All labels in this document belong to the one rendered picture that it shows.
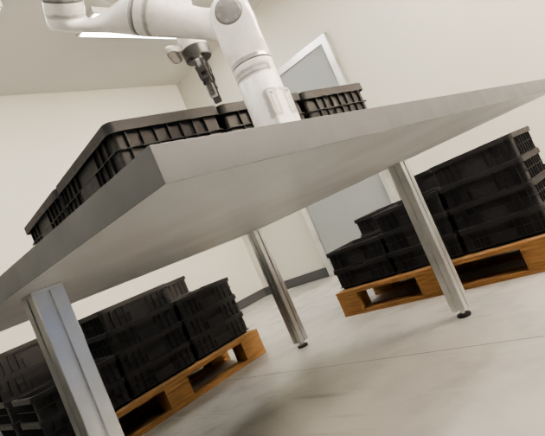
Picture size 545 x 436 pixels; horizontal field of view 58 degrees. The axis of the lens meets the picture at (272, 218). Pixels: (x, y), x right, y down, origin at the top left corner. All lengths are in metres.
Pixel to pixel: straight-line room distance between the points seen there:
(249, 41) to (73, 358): 0.72
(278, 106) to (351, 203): 3.74
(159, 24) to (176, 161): 0.75
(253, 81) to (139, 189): 0.61
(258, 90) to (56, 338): 0.62
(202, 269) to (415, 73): 2.93
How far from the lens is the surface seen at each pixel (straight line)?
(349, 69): 4.61
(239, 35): 1.10
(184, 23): 1.20
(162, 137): 1.12
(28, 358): 2.79
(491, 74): 4.10
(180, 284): 3.21
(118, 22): 1.24
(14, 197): 4.83
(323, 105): 1.49
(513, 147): 2.33
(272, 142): 0.57
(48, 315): 0.99
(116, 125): 1.08
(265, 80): 1.06
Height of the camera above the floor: 0.57
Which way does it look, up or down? 2 degrees up
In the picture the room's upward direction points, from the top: 23 degrees counter-clockwise
